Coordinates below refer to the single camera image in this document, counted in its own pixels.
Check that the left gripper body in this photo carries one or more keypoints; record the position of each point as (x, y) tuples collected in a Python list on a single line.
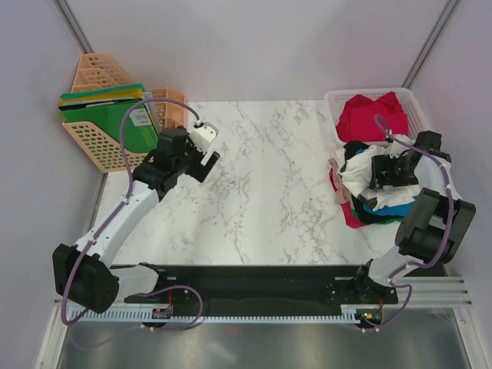
[(194, 168)]

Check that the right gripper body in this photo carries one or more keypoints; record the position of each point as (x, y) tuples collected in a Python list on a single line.
[(398, 174)]

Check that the white t shirt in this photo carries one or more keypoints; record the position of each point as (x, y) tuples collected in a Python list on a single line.
[(356, 174)]

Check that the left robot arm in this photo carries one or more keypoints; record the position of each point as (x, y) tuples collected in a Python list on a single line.
[(83, 271)]

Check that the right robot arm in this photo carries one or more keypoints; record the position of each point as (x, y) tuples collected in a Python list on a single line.
[(433, 229)]

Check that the blue t shirt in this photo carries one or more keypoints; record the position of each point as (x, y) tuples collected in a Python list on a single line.
[(396, 211)]

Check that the beige pink t shirt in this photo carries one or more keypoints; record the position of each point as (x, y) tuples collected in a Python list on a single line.
[(342, 194)]

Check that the black t shirt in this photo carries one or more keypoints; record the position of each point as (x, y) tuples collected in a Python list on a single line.
[(351, 149)]

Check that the red t shirt in basket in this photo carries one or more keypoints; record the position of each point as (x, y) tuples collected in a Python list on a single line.
[(356, 122)]

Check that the green file folder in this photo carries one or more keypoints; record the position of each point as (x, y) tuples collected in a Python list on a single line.
[(106, 113)]

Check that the white plastic basket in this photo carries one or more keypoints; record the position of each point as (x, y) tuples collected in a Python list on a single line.
[(336, 99)]

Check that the peach plastic file organizer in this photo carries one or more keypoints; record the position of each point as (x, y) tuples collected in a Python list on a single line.
[(97, 71)]

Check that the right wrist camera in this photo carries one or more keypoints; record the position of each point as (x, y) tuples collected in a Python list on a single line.
[(396, 149)]

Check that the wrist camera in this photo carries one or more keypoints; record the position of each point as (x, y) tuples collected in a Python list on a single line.
[(203, 135), (396, 149)]

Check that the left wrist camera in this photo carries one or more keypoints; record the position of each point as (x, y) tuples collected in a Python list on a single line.
[(203, 135)]

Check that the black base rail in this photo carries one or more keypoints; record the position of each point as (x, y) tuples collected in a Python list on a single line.
[(261, 290)]

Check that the white slotted cable duct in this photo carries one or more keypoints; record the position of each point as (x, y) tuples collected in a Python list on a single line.
[(146, 313)]

